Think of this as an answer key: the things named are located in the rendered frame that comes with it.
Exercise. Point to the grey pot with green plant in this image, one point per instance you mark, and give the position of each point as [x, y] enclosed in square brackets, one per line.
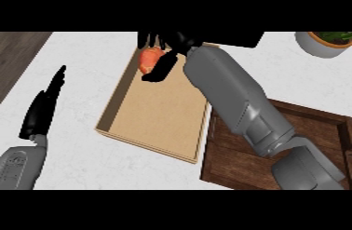
[327, 43]

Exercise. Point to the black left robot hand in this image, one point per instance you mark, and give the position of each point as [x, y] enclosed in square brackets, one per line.
[41, 109]

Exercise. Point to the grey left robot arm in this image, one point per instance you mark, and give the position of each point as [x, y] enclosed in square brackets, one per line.
[20, 167]

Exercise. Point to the orange squash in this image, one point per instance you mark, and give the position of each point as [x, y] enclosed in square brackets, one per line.
[149, 60]

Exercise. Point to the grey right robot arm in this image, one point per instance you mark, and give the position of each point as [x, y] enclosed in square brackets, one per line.
[238, 100]

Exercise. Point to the cardboard box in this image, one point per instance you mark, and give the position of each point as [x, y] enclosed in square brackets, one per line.
[158, 109]

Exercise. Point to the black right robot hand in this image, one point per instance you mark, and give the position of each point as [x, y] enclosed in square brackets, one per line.
[161, 66]

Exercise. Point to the dark wooden tray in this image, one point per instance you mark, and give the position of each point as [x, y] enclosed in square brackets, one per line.
[238, 162]

